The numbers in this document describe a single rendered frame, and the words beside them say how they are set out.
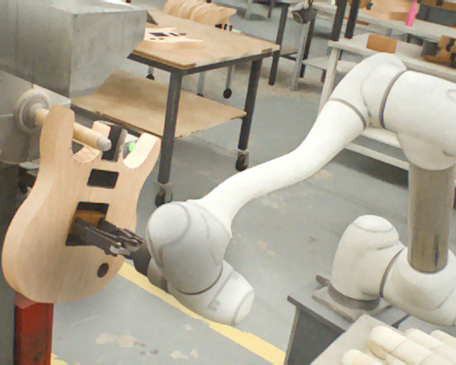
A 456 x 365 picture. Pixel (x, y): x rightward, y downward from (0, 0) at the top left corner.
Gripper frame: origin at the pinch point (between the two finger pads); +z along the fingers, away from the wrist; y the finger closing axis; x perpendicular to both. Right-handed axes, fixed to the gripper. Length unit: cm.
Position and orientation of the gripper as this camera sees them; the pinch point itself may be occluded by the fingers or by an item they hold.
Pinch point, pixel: (89, 224)
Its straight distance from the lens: 144.0
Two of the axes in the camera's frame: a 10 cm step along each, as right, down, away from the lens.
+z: -8.0, -3.4, 4.9
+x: 3.3, -9.4, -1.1
